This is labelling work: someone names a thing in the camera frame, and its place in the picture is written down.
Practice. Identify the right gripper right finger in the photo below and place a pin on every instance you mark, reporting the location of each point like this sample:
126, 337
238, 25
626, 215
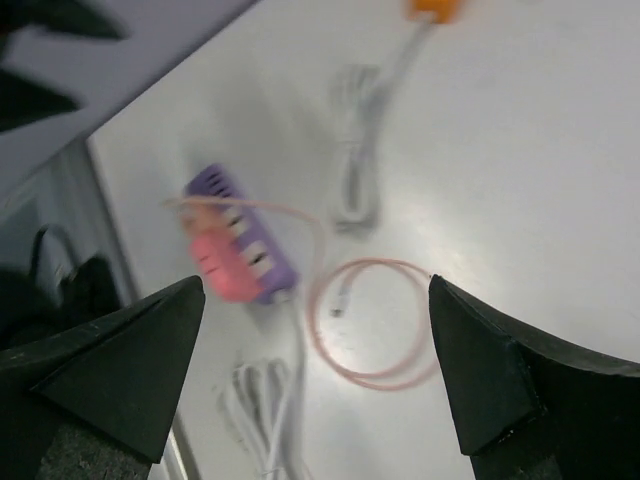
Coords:
527, 404

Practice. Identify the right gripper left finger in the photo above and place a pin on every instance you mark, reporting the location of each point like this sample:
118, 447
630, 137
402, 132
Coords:
93, 399

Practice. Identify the pink plug adapter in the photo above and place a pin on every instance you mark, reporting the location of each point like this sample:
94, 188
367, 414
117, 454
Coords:
223, 268

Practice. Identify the purple power strip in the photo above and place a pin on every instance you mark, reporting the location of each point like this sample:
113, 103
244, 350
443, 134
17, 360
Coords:
258, 247

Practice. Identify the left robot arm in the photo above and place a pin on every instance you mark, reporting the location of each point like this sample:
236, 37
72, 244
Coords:
43, 47

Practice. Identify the orange power strip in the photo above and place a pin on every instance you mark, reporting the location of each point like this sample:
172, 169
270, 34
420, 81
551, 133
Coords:
438, 11

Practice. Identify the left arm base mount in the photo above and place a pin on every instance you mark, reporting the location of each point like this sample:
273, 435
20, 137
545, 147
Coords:
55, 285

